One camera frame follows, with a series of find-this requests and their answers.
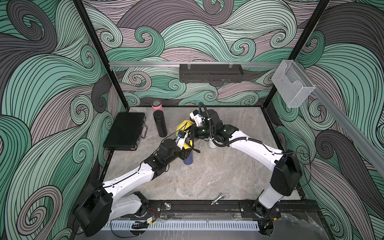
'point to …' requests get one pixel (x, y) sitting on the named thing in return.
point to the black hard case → (124, 132)
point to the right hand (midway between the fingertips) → (180, 135)
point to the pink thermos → (156, 105)
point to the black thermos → (161, 123)
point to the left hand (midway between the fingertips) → (189, 141)
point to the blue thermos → (189, 159)
